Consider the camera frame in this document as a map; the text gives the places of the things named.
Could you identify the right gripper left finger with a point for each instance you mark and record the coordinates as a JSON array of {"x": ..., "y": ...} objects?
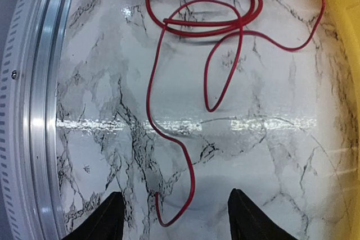
[{"x": 106, "y": 222}]

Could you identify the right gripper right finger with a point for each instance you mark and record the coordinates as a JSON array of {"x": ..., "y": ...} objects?
[{"x": 248, "y": 221}]

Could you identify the yellow bin left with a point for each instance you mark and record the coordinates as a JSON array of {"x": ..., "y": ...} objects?
[{"x": 346, "y": 16}]

